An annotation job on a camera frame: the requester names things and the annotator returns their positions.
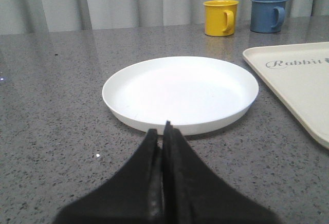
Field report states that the yellow enamel mug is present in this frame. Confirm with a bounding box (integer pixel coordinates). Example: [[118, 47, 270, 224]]
[[203, 0, 239, 37]]

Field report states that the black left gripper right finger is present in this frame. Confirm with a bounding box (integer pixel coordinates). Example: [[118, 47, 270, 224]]
[[162, 122, 280, 223]]

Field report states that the white round plate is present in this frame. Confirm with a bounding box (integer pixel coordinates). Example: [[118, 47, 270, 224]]
[[102, 56, 259, 135]]

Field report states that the cream rabbit serving tray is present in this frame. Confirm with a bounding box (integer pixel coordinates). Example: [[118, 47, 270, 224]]
[[243, 42, 328, 147]]

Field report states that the blue enamel mug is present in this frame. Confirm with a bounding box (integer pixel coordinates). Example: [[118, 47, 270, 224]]
[[250, 0, 288, 33]]

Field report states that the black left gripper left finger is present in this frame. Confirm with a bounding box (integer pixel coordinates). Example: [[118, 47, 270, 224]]
[[54, 129, 162, 223]]

